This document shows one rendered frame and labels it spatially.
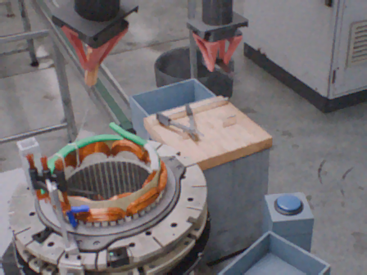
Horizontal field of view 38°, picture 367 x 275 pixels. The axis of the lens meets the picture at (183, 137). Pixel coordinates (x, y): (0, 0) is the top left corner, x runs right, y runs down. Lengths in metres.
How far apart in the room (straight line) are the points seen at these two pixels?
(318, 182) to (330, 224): 0.31
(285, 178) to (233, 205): 1.62
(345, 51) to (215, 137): 2.16
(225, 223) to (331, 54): 2.10
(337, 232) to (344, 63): 1.11
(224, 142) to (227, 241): 0.24
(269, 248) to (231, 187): 0.24
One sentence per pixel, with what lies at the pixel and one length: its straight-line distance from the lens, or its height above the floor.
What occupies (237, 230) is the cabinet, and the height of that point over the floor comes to 0.85.
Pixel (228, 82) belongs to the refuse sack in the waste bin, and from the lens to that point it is 2.51.
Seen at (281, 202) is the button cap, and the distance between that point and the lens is 0.92.
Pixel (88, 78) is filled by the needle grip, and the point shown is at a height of 1.30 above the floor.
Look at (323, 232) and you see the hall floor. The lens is 2.44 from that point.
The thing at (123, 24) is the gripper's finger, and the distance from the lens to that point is 0.71.
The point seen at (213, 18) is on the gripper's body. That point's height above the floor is 1.29.
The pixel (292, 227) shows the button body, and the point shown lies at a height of 1.02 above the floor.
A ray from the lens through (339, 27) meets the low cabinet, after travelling 3.05.
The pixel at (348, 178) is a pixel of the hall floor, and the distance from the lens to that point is 2.76.
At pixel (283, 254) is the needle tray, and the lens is 0.84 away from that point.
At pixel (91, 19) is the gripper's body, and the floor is 1.41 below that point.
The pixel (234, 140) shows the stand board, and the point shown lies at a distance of 1.04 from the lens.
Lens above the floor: 1.63
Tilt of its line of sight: 33 degrees down
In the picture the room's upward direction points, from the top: 3 degrees counter-clockwise
